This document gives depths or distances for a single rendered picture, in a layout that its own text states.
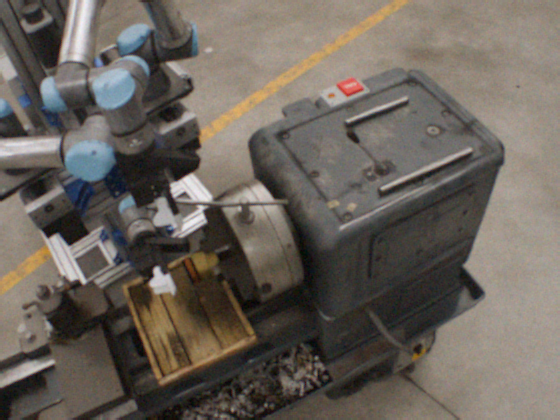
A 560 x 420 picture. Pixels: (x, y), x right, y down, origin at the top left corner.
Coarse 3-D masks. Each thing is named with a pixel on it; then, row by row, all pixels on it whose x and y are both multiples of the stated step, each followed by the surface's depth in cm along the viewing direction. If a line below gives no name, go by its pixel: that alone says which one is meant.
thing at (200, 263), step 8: (200, 248) 138; (192, 256) 137; (200, 256) 136; (208, 256) 137; (216, 256) 137; (184, 264) 136; (192, 264) 136; (200, 264) 135; (208, 264) 135; (192, 272) 135; (200, 272) 135; (208, 272) 136; (192, 280) 136; (200, 280) 138
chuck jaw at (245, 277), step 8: (216, 264) 137; (224, 264) 136; (232, 264) 136; (240, 264) 136; (216, 272) 135; (224, 272) 135; (232, 272) 134; (240, 272) 134; (248, 272) 134; (232, 280) 134; (240, 280) 132; (248, 280) 132; (240, 288) 131; (248, 288) 132; (256, 288) 133; (264, 288) 132
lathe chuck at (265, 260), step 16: (224, 192) 138; (240, 192) 134; (224, 208) 131; (240, 208) 130; (256, 208) 130; (240, 224) 128; (256, 224) 128; (240, 240) 126; (256, 240) 127; (272, 240) 128; (240, 256) 136; (256, 256) 127; (272, 256) 128; (256, 272) 128; (272, 272) 129; (288, 272) 131; (272, 288) 133; (288, 288) 138
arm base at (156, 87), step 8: (152, 72) 167; (160, 72) 170; (152, 80) 168; (160, 80) 170; (168, 80) 174; (152, 88) 169; (160, 88) 171; (168, 88) 174; (144, 96) 170; (152, 96) 171; (160, 96) 173
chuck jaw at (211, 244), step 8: (208, 208) 137; (216, 208) 135; (208, 216) 135; (216, 216) 136; (208, 224) 137; (216, 224) 136; (224, 224) 137; (208, 232) 136; (216, 232) 137; (224, 232) 137; (200, 240) 139; (208, 240) 137; (216, 240) 137; (224, 240) 138; (232, 240) 139; (208, 248) 137; (216, 248) 138
